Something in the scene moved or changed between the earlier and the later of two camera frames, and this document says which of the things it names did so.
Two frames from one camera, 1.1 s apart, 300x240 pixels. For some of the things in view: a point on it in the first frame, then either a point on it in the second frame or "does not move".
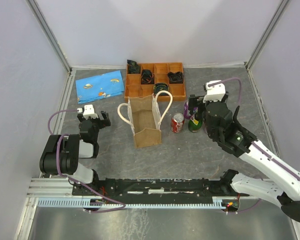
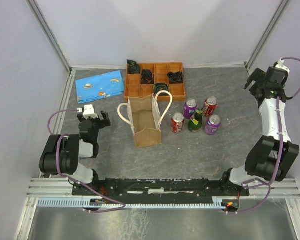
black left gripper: [104, 123] does not move
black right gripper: [195, 102] → [257, 76]
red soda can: [176, 122] does not move
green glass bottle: [194, 125] does not move
